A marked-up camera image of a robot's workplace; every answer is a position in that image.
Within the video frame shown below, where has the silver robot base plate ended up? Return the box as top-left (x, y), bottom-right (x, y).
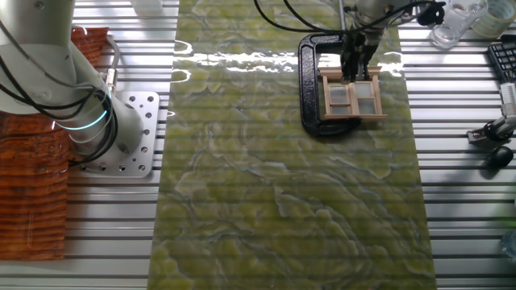
top-left (78, 90), bottom-right (161, 178)

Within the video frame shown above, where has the grey robot power cable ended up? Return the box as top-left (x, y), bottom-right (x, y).
top-left (105, 34), bottom-right (121, 93)

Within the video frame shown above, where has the black keyboard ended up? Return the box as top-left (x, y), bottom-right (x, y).
top-left (487, 39), bottom-right (516, 84)

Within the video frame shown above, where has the clear glass cup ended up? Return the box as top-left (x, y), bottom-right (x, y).
top-left (429, 0), bottom-right (489, 50)

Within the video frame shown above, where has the black C-clamp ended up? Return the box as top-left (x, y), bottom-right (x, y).
top-left (297, 0), bottom-right (364, 138)

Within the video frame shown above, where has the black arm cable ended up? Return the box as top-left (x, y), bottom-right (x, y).
top-left (0, 0), bottom-right (447, 168)

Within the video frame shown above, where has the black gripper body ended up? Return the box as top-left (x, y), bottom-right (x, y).
top-left (340, 27), bottom-right (383, 65)

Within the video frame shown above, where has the miniature wooden sliding window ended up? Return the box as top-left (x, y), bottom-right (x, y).
top-left (317, 65), bottom-right (389, 122)

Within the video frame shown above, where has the black computer mouse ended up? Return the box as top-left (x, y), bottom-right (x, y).
top-left (481, 145), bottom-right (515, 170)

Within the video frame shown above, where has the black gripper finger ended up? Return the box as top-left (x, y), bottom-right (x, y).
top-left (356, 54), bottom-right (372, 81)
top-left (340, 54), bottom-right (356, 82)

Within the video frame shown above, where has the roll of clear tape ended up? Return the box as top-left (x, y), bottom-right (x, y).
top-left (471, 0), bottom-right (516, 39)

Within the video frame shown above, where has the green marble pattern mat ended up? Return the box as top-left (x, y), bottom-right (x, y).
top-left (147, 0), bottom-right (439, 290)

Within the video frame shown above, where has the silver depth camera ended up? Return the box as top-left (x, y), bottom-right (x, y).
top-left (498, 82), bottom-right (516, 118)

